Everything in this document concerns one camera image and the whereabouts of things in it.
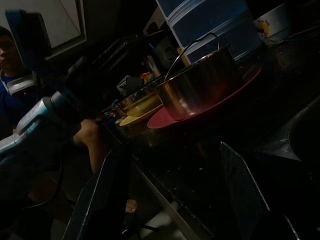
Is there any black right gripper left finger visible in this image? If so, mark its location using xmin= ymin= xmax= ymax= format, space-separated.
xmin=62 ymin=143 xmax=134 ymax=240

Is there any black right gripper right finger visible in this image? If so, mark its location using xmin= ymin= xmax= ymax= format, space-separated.
xmin=212 ymin=141 xmax=305 ymax=240

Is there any yellow plate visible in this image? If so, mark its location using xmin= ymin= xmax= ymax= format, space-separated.
xmin=119 ymin=103 xmax=164 ymax=127

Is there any red plate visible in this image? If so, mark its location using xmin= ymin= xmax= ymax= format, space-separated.
xmin=146 ymin=64 xmax=263 ymax=130

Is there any steel bowl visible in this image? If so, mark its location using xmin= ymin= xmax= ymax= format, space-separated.
xmin=116 ymin=86 xmax=164 ymax=118

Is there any person in blue shirt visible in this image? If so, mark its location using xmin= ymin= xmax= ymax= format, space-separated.
xmin=0 ymin=26 xmax=139 ymax=215

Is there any white headset around neck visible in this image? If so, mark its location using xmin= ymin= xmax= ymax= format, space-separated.
xmin=3 ymin=74 xmax=36 ymax=97

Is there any blue plastic drawer unit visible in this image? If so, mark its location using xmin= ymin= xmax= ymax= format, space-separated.
xmin=154 ymin=0 xmax=262 ymax=66

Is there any white bowl with print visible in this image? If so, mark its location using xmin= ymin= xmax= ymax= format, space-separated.
xmin=252 ymin=2 xmax=294 ymax=40

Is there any steel pot with wire handle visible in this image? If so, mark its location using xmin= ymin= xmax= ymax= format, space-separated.
xmin=154 ymin=31 xmax=245 ymax=121

